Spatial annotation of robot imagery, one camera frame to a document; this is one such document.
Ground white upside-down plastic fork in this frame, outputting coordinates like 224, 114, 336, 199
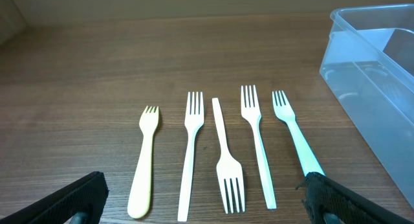
212, 98, 246, 214

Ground light blue plastic fork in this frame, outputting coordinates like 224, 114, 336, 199
272, 91, 325, 176

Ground cream yellow plastic fork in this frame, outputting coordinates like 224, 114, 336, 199
127, 106, 159, 219

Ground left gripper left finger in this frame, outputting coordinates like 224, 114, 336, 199
1, 172, 109, 224

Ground white long plastic fork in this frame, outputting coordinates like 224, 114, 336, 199
241, 85, 277, 210

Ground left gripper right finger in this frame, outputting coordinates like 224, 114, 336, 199
298, 172, 413, 224

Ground left clear plastic container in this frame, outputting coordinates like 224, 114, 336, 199
320, 3, 413, 204

